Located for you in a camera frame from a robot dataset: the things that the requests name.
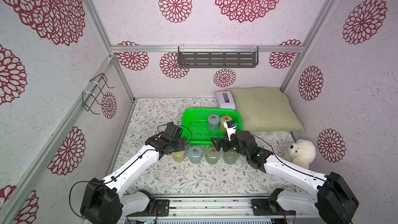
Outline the green canister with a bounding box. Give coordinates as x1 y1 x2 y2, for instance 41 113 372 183
223 149 239 165
206 146 220 164

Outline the yellow canister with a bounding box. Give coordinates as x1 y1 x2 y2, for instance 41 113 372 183
219 115 233 133
172 151 186 163

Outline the blue-grey canister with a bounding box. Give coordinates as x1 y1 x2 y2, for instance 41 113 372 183
188 145 203 164

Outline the green plastic basket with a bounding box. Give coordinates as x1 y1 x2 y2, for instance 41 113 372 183
181 108 243 146

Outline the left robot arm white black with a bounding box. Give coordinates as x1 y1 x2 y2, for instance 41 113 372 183
75 122 192 224

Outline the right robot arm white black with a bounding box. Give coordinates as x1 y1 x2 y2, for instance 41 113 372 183
210 131 359 224

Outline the blue canister back middle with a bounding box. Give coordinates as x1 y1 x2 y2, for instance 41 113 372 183
207 114 220 131

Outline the lavender tissue box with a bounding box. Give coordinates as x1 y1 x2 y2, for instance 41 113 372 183
216 90 236 110

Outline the green pillow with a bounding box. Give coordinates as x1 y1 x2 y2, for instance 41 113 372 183
230 87 305 133

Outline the white plush bear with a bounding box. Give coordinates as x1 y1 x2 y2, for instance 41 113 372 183
284 140 316 169

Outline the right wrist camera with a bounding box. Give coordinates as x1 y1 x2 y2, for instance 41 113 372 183
224 120 237 141

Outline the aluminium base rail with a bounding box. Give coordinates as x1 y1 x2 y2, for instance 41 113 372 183
80 195 312 220

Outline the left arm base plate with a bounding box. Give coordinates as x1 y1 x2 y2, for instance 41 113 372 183
128 199 170 218

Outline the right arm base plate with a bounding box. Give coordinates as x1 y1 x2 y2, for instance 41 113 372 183
251 199 295 217

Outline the grey wall shelf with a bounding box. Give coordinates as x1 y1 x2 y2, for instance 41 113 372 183
177 47 259 68

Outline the black wire wall rack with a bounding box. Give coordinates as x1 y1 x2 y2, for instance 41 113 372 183
81 73 114 115

